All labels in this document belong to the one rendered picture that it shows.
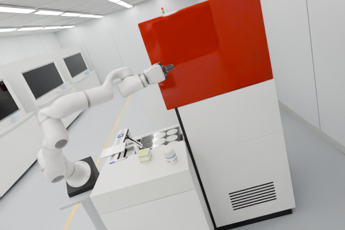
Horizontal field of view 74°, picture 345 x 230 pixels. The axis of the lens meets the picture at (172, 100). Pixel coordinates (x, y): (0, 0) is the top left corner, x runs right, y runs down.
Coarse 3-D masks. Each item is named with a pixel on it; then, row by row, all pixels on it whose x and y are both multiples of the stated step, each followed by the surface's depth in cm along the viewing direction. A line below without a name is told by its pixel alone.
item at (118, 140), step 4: (120, 132) 217; (124, 132) 214; (124, 136) 206; (116, 140) 203; (120, 140) 202; (116, 144) 196; (108, 156) 180; (112, 156) 179; (116, 156) 176; (108, 160) 174; (112, 160) 172
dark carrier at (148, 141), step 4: (172, 128) 204; (176, 128) 202; (160, 132) 205; (176, 132) 195; (148, 136) 205; (152, 136) 203; (164, 136) 196; (168, 136) 193; (144, 140) 200; (148, 140) 198; (152, 140) 195; (176, 140) 183; (144, 144) 193; (148, 144) 191; (152, 144) 189; (160, 144) 184; (164, 144) 182; (140, 148) 188; (144, 148) 186; (152, 148) 182
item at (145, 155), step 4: (148, 148) 156; (140, 152) 154; (144, 152) 153; (148, 152) 154; (140, 156) 152; (144, 156) 151; (148, 156) 152; (140, 160) 153; (144, 160) 153; (148, 160) 152
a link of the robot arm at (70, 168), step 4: (40, 152) 139; (40, 156) 138; (64, 156) 151; (40, 160) 137; (64, 160) 150; (68, 160) 153; (40, 164) 137; (44, 164) 135; (68, 164) 151; (72, 164) 155; (68, 168) 151; (72, 168) 154; (68, 172) 150; (72, 172) 154; (68, 176) 152
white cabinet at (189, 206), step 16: (192, 192) 138; (128, 208) 141; (144, 208) 142; (160, 208) 142; (176, 208) 142; (192, 208) 142; (112, 224) 145; (128, 224) 145; (144, 224) 146; (160, 224) 146; (176, 224) 146; (192, 224) 147; (208, 224) 153
